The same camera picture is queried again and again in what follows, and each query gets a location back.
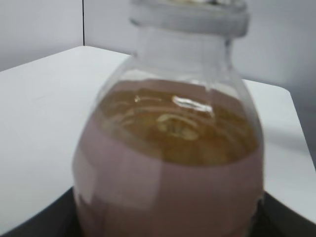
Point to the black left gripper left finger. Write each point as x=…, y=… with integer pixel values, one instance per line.
x=57, y=220

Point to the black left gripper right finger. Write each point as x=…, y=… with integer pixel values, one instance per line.
x=274, y=219

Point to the peach oolong tea bottle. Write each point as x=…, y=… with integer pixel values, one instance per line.
x=173, y=146

